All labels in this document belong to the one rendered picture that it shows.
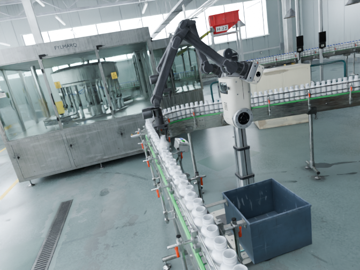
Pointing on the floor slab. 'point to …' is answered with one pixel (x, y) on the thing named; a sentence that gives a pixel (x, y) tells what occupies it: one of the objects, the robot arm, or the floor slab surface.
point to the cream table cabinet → (280, 82)
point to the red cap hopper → (225, 24)
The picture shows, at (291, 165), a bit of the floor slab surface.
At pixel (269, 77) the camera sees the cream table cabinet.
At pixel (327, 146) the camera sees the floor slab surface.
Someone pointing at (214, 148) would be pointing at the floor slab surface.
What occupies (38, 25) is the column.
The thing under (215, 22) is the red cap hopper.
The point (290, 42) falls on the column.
